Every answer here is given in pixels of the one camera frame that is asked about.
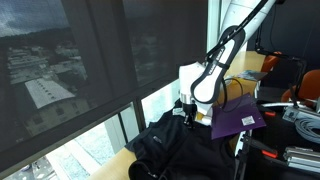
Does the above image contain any black clamp orange handle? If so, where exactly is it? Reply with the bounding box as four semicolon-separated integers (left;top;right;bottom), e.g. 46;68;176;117
234;134;278;180

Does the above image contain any coiled grey cable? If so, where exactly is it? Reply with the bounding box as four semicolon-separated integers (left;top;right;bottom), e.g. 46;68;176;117
294;118;320;145

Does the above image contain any black vest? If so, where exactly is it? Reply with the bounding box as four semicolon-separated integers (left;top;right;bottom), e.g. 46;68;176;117
125;100;236;180

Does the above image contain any grey box with label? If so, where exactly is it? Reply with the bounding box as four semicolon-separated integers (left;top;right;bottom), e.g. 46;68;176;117
283;107;320;122

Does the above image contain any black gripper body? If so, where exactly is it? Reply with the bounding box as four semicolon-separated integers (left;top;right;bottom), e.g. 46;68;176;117
182;103;197;124

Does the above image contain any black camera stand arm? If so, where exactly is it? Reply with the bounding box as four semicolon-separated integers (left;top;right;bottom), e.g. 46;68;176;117
254;34;306;102

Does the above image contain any orange chair right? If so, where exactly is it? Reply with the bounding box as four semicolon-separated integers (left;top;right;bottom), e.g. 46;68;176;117
296;69;320;100

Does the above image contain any white paper under tube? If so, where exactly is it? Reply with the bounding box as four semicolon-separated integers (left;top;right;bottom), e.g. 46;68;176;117
172;107;185;116

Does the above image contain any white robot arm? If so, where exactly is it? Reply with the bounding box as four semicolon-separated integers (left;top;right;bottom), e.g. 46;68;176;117
179;0;277;128

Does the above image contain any orange chair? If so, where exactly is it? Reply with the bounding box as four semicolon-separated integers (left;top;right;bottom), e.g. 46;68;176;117
261;51;280;72
296;69;320;100

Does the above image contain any dark booklet on table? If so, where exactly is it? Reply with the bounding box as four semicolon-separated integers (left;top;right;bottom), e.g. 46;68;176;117
238;70;267;81

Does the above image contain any orange chair far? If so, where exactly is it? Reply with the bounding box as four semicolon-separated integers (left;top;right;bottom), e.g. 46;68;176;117
261;51;280;72

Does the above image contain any aluminium rail bracket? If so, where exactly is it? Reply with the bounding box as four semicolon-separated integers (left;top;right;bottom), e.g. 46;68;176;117
283;147;320;173

